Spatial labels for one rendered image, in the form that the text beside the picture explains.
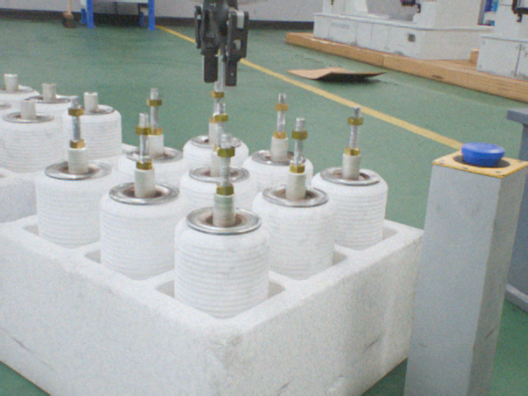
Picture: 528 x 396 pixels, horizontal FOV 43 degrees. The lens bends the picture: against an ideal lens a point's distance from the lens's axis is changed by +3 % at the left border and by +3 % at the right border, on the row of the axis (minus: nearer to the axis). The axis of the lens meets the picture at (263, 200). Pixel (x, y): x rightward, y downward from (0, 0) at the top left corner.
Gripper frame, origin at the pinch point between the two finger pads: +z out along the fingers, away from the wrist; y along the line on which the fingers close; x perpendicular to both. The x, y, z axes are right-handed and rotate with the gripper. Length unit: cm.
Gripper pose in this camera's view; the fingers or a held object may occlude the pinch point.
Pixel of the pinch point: (219, 77)
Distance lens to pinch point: 94.3
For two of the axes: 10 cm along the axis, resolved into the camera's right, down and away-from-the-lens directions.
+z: -0.4, 9.5, 3.2
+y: 4.4, 3.0, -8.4
